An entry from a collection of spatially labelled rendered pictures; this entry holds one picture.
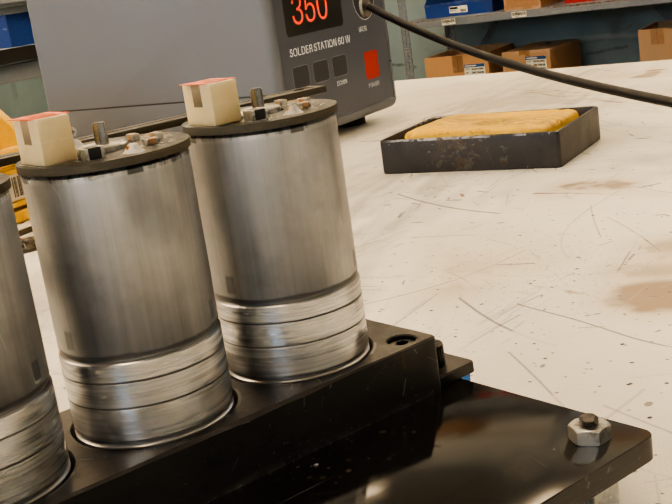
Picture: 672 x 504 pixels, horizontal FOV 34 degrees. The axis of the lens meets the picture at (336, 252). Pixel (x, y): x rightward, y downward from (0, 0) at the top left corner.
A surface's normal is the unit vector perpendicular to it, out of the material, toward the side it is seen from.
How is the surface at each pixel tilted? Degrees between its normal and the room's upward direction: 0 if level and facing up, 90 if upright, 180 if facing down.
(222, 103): 90
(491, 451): 0
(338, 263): 90
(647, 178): 0
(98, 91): 90
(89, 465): 0
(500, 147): 90
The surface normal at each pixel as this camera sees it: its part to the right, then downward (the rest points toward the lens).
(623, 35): -0.52, 0.29
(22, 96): 0.84, 0.02
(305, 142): 0.60, 0.12
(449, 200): -0.14, -0.96
